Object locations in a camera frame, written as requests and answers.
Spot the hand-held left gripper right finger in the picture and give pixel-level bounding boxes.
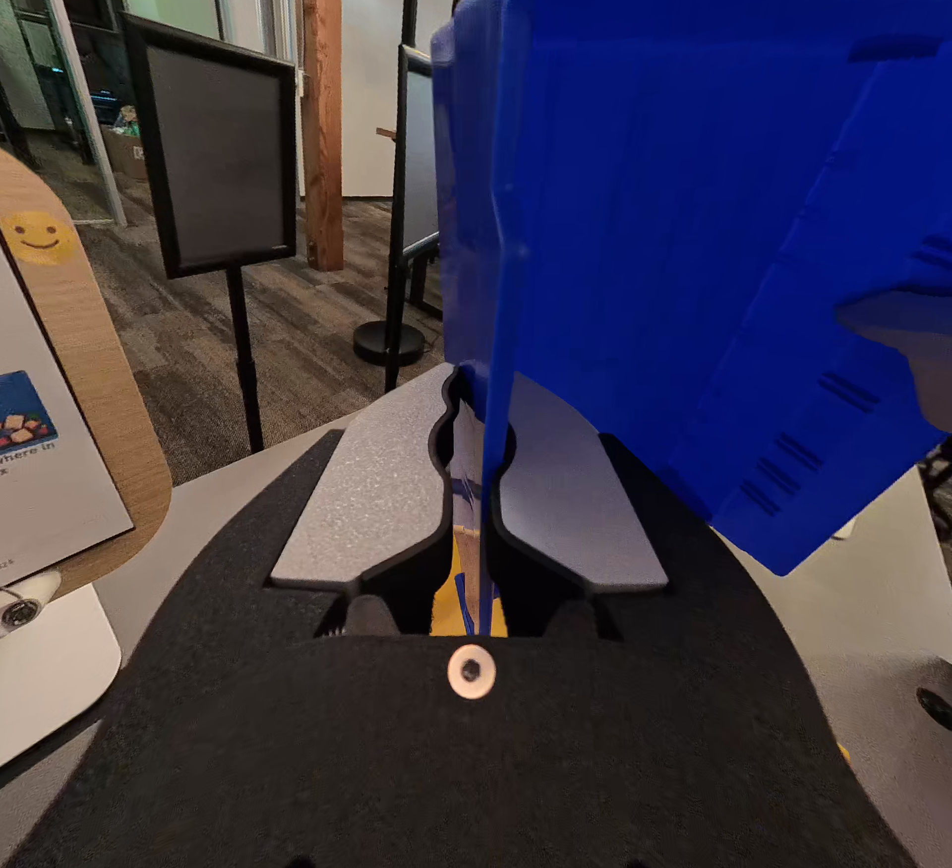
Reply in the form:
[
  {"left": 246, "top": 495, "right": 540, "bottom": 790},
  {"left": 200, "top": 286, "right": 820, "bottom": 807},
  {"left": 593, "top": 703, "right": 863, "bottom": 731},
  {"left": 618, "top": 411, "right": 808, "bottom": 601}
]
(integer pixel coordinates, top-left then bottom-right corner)
[{"left": 494, "top": 371, "right": 670, "bottom": 638}]

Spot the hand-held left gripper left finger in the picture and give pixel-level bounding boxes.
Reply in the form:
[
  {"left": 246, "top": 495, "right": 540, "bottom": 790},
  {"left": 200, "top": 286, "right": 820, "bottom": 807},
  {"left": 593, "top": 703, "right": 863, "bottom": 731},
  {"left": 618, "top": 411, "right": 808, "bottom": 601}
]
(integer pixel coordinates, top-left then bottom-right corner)
[{"left": 269, "top": 362, "right": 458, "bottom": 637}]

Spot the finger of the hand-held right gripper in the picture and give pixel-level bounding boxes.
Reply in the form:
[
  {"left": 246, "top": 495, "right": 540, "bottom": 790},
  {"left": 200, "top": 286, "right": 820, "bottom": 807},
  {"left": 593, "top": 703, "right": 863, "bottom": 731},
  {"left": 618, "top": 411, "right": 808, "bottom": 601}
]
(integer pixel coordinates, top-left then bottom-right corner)
[{"left": 835, "top": 290, "right": 952, "bottom": 432}]

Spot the yellow plastic box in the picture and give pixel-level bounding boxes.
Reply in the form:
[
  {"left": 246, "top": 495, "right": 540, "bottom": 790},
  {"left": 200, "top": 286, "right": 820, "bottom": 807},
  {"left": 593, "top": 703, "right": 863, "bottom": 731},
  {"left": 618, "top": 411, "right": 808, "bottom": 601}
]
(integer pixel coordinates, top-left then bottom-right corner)
[{"left": 430, "top": 533, "right": 510, "bottom": 638}]

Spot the blue plastic box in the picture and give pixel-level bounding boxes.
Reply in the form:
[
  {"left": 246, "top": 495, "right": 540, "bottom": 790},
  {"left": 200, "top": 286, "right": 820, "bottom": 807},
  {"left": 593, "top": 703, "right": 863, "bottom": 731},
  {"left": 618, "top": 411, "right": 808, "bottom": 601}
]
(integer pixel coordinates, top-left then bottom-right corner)
[{"left": 430, "top": 0, "right": 952, "bottom": 637}]

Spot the cardboard box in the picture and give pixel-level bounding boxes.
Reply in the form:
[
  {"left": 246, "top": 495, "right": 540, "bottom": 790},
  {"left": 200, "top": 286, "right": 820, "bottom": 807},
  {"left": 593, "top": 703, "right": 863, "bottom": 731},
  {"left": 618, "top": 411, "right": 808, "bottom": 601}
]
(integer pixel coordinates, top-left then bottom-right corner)
[{"left": 100, "top": 124, "right": 150, "bottom": 182}]

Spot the black pole with round base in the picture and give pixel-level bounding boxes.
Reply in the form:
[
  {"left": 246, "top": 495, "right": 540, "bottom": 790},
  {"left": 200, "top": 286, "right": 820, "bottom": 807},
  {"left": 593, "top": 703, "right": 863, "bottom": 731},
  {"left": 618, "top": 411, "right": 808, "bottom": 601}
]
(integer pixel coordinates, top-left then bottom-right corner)
[{"left": 353, "top": 0, "right": 426, "bottom": 367}]

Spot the white printed instruction sheet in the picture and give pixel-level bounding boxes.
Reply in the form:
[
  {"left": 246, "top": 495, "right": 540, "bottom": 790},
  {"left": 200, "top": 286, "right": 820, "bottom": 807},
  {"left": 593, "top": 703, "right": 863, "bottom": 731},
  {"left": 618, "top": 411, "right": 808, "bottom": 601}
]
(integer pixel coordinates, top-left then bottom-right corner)
[{"left": 0, "top": 232, "right": 135, "bottom": 580}]

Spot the rounded wooden board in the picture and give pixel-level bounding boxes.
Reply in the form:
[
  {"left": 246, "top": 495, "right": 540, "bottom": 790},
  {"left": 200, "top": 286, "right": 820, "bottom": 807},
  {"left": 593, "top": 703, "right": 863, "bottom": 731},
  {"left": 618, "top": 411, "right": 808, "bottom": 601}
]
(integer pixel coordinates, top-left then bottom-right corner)
[{"left": 0, "top": 148, "right": 174, "bottom": 597}]

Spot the white stand base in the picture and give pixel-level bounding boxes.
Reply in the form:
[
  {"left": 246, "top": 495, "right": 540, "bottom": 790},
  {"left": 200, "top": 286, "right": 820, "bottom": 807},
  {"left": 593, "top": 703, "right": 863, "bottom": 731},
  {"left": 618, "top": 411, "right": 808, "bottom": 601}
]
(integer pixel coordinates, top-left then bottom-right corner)
[{"left": 0, "top": 581, "right": 122, "bottom": 766}]

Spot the black round knob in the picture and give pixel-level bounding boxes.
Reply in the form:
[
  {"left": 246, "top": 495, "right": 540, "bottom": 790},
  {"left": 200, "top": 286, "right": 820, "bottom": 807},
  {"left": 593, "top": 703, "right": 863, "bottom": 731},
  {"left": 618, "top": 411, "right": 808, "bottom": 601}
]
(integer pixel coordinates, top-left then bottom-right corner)
[{"left": 915, "top": 685, "right": 952, "bottom": 733}]

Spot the yellow smiley sticker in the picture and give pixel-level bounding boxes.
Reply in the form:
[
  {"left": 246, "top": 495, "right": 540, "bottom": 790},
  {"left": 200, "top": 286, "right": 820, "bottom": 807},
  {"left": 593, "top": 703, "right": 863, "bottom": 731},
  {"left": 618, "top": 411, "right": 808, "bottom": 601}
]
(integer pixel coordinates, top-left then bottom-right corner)
[{"left": 0, "top": 212, "right": 79, "bottom": 266}]

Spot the glass door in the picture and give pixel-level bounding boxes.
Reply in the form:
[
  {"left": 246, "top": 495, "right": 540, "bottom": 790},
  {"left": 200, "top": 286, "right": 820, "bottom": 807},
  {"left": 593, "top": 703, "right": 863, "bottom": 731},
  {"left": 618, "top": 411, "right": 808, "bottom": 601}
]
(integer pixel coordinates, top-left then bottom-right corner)
[{"left": 0, "top": 0, "right": 127, "bottom": 228}]

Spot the wooden support post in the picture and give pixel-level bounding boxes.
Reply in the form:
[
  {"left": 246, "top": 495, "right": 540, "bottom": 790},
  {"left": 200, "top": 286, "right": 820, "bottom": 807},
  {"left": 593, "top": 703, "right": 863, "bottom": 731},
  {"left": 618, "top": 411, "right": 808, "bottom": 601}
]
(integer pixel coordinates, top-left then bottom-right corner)
[{"left": 299, "top": 0, "right": 345, "bottom": 271}]

